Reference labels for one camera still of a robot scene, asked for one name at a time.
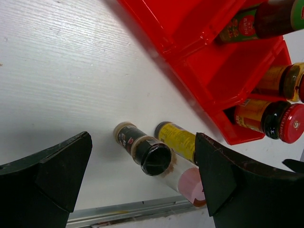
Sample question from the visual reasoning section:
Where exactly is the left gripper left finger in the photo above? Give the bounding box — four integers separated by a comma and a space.
0, 132, 92, 228

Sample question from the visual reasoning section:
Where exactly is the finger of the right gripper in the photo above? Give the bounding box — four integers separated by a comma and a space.
282, 159, 304, 173

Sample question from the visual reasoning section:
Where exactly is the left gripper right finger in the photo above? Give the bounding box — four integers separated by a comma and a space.
195, 133, 304, 228

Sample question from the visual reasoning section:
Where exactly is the red-lid sauce jar front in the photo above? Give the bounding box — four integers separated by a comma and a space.
227, 99, 304, 144

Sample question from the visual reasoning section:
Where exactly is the red-lid sauce jar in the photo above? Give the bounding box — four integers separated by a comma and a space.
252, 62, 304, 102
227, 99, 304, 144

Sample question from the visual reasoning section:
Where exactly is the pink-cap spice shaker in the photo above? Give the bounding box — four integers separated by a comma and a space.
160, 154, 206, 207

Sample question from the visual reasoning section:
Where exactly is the black-cap pepper shaker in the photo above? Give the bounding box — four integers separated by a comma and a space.
113, 122, 172, 176

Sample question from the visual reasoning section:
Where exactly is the tall yellow-cap sauce bottle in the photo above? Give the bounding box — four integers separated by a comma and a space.
216, 0, 304, 44

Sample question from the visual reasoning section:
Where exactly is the red three-compartment plastic tray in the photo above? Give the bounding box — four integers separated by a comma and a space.
120, 0, 291, 145

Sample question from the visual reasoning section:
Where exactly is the aluminium table front rail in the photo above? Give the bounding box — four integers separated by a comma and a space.
66, 196, 195, 228

